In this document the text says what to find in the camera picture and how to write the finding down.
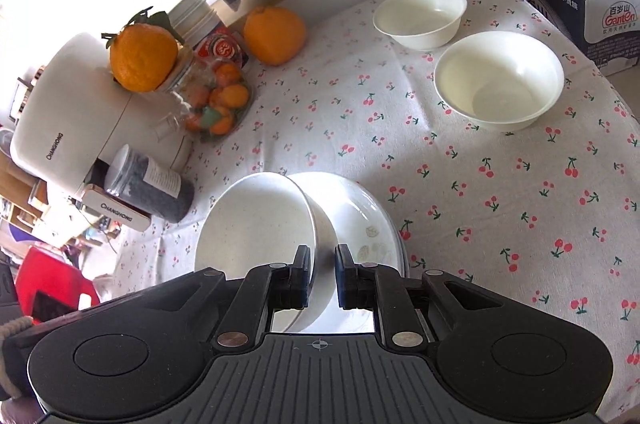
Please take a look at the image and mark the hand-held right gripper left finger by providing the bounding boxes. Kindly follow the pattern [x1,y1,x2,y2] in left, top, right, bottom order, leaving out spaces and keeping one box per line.
[150,245,314,351]

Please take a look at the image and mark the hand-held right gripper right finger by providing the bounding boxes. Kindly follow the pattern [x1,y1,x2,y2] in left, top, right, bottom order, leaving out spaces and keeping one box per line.
[334,244,507,350]

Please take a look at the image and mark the white plate with grey leaves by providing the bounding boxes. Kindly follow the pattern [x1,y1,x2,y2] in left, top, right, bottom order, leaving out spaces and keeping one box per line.
[287,172,408,336]

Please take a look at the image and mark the white ceramic bowl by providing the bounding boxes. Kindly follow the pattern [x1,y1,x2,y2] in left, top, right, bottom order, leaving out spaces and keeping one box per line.
[194,172,327,335]
[372,0,469,51]
[433,30,566,133]

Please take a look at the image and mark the cherry print tablecloth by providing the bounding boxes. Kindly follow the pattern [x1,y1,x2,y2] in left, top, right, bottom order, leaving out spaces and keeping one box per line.
[94,0,640,424]

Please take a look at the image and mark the clear jar with dark contents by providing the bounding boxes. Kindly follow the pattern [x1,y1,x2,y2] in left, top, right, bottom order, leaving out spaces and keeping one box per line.
[103,143,195,224]

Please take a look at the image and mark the glass jar of small oranges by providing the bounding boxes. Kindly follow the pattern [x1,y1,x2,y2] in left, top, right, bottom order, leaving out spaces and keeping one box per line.
[159,46,254,143]

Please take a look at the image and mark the red printed packet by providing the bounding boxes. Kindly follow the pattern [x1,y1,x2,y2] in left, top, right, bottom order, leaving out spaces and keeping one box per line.
[194,29,252,68]

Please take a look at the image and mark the red plastic stool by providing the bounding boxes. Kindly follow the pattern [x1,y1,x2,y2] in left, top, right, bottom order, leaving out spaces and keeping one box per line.
[14,245,99,321]

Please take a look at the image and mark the large orange with leaves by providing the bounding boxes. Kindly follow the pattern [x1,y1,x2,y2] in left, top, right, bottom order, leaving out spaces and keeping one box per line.
[102,6,185,94]

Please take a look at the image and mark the white air fryer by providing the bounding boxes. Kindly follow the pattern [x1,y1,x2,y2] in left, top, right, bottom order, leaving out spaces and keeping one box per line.
[9,32,197,233]

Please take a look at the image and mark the white stacked containers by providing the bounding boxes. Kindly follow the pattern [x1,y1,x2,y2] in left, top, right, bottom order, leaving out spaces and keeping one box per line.
[169,0,221,46]

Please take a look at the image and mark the cluttered wooden shelf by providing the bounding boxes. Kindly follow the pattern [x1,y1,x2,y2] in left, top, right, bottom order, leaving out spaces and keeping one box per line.
[0,149,48,230]

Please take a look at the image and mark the dark and white carton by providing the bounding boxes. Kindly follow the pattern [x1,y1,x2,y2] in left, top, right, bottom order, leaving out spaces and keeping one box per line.
[504,0,640,71]

